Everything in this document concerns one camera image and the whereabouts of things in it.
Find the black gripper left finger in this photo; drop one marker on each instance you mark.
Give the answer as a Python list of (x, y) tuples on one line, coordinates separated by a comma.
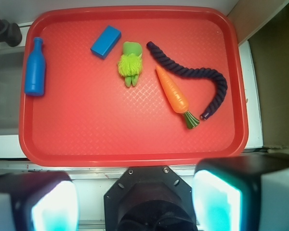
[(38, 201)]

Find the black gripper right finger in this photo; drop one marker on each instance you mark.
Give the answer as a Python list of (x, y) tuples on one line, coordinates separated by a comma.
[(244, 193)]

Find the orange toy carrot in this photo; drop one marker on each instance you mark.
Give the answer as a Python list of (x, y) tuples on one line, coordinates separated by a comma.
[(176, 98)]

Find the red plastic tray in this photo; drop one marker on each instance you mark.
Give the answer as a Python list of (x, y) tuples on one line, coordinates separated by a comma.
[(87, 117)]

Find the blue toy bottle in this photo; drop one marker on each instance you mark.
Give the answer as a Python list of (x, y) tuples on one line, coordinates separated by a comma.
[(35, 70)]

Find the metal sink basin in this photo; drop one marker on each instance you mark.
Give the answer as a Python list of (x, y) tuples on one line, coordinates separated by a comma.
[(11, 67)]

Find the green fuzzy toy figure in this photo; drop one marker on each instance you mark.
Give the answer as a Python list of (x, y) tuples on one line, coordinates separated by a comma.
[(130, 64)]

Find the blue rectangular block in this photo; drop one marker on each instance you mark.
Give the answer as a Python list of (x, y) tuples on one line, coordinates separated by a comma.
[(106, 42)]

